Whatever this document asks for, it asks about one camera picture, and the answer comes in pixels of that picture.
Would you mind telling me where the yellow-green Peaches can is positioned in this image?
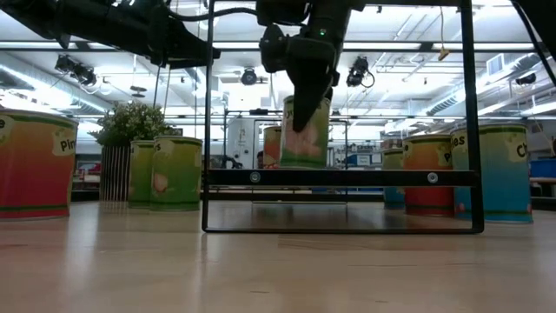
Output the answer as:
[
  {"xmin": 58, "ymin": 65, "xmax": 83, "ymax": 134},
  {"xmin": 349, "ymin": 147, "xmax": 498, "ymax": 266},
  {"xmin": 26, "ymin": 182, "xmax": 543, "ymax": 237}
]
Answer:
[{"xmin": 149, "ymin": 135, "xmax": 204, "ymax": 213}]

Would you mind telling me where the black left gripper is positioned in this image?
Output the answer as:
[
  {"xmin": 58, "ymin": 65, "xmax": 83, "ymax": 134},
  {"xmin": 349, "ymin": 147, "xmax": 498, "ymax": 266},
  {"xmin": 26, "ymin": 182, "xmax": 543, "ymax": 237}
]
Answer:
[{"xmin": 149, "ymin": 4, "xmax": 222, "ymax": 70}]

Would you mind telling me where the black-framed wooden shelf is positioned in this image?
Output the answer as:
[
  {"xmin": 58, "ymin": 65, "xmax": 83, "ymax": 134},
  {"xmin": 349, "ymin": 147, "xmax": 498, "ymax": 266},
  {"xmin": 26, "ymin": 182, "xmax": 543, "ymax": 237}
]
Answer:
[{"xmin": 201, "ymin": 0, "xmax": 486, "ymax": 235}]

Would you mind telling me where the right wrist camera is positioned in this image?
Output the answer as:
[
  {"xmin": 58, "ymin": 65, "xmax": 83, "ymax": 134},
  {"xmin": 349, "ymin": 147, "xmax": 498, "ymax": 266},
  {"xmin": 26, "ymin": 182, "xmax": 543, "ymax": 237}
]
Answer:
[{"xmin": 259, "ymin": 24, "xmax": 290, "ymax": 74}]

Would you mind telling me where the black ceiling camera cluster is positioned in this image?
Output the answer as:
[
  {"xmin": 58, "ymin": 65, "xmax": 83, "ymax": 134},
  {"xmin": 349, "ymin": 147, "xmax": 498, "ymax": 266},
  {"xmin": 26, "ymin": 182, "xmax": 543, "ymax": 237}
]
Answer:
[{"xmin": 54, "ymin": 54, "xmax": 99, "ymax": 87}]

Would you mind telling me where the orange-red labelled can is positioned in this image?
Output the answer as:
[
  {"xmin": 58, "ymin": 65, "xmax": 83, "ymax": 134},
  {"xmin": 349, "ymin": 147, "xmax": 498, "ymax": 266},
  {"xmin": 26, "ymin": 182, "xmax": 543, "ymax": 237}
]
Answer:
[{"xmin": 401, "ymin": 134, "xmax": 456, "ymax": 217}]

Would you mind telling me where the black aluminium rig frame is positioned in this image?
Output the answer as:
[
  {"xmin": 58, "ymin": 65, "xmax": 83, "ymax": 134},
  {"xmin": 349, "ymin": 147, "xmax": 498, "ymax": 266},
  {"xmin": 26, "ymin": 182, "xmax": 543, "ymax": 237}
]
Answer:
[{"xmin": 71, "ymin": 189, "xmax": 556, "ymax": 212}]

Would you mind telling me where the blue storage bin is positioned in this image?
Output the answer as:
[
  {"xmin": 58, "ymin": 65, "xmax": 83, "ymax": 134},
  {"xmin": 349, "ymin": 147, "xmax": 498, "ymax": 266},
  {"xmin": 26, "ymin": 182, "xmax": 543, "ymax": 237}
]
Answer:
[{"xmin": 528, "ymin": 158, "xmax": 556, "ymax": 179}]

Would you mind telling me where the potted plant, striped pot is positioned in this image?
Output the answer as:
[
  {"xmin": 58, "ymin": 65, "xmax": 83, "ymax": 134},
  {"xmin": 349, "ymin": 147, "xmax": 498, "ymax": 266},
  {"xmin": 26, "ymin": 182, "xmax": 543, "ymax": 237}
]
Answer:
[{"xmin": 89, "ymin": 100, "xmax": 182, "ymax": 203}]

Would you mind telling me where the ceiling air vent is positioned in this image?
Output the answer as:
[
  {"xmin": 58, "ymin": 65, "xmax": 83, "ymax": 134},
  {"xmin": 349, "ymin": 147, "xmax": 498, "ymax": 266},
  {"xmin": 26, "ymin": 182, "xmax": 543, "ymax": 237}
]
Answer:
[{"xmin": 486, "ymin": 52, "xmax": 506, "ymax": 77}]

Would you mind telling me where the green labelled can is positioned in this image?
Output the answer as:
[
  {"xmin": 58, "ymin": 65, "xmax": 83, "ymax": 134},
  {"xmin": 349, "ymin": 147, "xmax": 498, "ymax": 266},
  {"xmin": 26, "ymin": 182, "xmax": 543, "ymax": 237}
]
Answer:
[{"xmin": 128, "ymin": 139, "xmax": 156, "ymax": 210}]

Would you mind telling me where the round black ceiling fixture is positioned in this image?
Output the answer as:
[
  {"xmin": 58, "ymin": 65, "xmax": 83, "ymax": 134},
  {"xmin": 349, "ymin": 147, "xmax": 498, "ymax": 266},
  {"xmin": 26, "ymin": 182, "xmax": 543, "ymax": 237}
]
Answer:
[{"xmin": 240, "ymin": 67, "xmax": 260, "ymax": 87}]

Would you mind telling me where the black hanging cable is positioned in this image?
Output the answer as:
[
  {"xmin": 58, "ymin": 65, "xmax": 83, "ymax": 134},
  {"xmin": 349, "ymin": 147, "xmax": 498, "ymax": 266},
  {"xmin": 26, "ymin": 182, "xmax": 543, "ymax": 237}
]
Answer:
[{"xmin": 151, "ymin": 64, "xmax": 173, "ymax": 115}]

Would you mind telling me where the orange-red Pineapple can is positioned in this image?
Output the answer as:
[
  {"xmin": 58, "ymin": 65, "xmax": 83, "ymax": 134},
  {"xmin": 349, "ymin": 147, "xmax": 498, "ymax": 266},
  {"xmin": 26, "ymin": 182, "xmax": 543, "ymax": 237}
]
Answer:
[{"xmin": 0, "ymin": 108, "xmax": 79, "ymax": 222}]

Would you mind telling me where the white cylindrical tank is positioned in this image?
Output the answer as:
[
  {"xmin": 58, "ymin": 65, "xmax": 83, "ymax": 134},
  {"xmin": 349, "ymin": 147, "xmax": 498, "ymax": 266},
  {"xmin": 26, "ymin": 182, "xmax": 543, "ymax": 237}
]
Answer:
[{"xmin": 226, "ymin": 117, "xmax": 257, "ymax": 170}]

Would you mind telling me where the orange labelled can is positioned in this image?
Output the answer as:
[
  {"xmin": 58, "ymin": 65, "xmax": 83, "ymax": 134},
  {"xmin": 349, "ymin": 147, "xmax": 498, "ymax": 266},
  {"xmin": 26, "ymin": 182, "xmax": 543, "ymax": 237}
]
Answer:
[{"xmin": 262, "ymin": 125, "xmax": 283, "ymax": 170}]

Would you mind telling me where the green-blue Cherries can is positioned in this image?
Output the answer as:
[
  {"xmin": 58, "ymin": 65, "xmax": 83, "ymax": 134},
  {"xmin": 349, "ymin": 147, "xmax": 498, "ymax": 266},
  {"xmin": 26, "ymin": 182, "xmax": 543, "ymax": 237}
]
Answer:
[{"xmin": 449, "ymin": 123, "xmax": 534, "ymax": 225}]

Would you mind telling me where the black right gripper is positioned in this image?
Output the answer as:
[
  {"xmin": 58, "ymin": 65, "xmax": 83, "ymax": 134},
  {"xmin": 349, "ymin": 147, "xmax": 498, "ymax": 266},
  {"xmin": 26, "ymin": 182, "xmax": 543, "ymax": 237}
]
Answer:
[{"xmin": 255, "ymin": 0, "xmax": 366, "ymax": 134}]

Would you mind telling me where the yellow hanging connector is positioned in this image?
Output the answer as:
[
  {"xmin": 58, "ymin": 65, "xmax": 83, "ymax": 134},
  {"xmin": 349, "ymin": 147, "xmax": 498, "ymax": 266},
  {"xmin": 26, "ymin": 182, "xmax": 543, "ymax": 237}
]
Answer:
[{"xmin": 437, "ymin": 6, "xmax": 451, "ymax": 62}]

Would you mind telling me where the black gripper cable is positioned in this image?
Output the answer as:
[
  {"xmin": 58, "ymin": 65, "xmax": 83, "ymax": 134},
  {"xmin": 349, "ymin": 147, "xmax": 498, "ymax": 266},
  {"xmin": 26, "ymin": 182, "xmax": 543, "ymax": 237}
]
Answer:
[{"xmin": 167, "ymin": 6, "xmax": 261, "ymax": 23}]

